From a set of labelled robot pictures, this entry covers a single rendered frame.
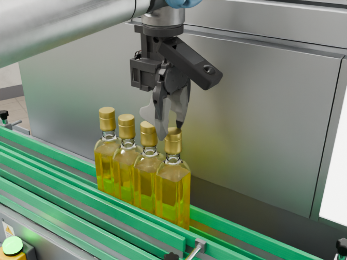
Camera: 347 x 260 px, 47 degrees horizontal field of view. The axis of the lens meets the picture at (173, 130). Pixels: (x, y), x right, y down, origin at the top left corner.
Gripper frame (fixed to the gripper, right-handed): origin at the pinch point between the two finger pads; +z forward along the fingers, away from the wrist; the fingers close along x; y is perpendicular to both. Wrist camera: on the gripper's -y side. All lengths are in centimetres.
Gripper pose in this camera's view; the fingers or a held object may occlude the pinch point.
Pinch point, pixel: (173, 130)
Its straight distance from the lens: 77.3
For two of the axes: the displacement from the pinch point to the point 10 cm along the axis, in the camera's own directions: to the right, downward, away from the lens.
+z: 0.0, 8.9, 4.6
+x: -5.7, 3.8, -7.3
